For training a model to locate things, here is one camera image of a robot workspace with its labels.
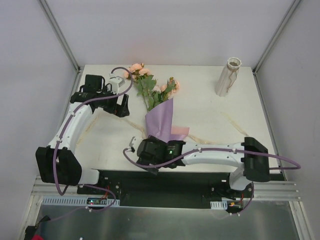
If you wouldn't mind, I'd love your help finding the cream printed ribbon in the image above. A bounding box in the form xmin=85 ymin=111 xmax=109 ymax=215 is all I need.
xmin=76 ymin=108 xmax=248 ymax=154

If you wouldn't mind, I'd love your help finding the purple pink wrapping paper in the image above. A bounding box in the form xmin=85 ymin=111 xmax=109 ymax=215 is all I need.
xmin=145 ymin=98 xmax=190 ymax=143

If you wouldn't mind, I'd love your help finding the pink flower stem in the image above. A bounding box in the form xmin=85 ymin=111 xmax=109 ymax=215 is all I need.
xmin=147 ymin=77 xmax=180 ymax=112
xmin=124 ymin=63 xmax=159 ymax=112

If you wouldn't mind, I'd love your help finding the white ribbed ceramic vase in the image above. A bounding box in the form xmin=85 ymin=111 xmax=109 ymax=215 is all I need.
xmin=214 ymin=57 xmax=242 ymax=97

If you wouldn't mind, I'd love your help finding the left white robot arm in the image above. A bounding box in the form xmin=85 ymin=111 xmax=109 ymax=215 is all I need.
xmin=35 ymin=73 xmax=130 ymax=195

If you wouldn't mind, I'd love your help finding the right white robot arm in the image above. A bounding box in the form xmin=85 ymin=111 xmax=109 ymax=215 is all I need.
xmin=136 ymin=136 xmax=271 ymax=198

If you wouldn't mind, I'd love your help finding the red black object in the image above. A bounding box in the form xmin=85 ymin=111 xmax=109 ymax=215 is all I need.
xmin=24 ymin=215 xmax=51 ymax=240

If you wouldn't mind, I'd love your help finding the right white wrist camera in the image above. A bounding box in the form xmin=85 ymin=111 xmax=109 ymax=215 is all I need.
xmin=128 ymin=136 xmax=138 ymax=153

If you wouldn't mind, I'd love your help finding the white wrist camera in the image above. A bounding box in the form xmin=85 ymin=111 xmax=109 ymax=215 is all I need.
xmin=128 ymin=136 xmax=138 ymax=153
xmin=108 ymin=73 xmax=125 ymax=95

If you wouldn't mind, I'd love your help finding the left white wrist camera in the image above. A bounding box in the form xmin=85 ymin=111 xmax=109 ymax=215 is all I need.
xmin=108 ymin=73 xmax=125 ymax=95

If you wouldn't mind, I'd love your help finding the left aluminium frame post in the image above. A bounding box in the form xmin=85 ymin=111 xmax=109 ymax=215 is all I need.
xmin=37 ymin=0 xmax=81 ymax=73

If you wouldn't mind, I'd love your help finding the aluminium frame post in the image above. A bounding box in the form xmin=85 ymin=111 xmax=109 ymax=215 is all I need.
xmin=252 ymin=0 xmax=303 ymax=76
xmin=37 ymin=0 xmax=81 ymax=73

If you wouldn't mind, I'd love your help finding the right white cable duct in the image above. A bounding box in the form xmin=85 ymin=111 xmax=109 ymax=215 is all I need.
xmin=210 ymin=200 xmax=228 ymax=210

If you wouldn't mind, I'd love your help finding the white cable duct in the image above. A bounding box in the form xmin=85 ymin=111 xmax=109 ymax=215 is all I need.
xmin=42 ymin=196 xmax=120 ymax=208
xmin=210 ymin=200 xmax=228 ymax=210

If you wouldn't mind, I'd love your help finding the left white cable duct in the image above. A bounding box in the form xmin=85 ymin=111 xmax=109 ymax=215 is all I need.
xmin=42 ymin=196 xmax=120 ymax=208

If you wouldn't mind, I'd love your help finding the aluminium rail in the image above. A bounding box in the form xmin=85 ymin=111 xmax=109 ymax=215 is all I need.
xmin=253 ymin=181 xmax=302 ymax=202

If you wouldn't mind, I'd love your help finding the right aluminium frame post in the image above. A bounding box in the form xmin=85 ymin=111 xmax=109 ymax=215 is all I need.
xmin=252 ymin=0 xmax=303 ymax=76

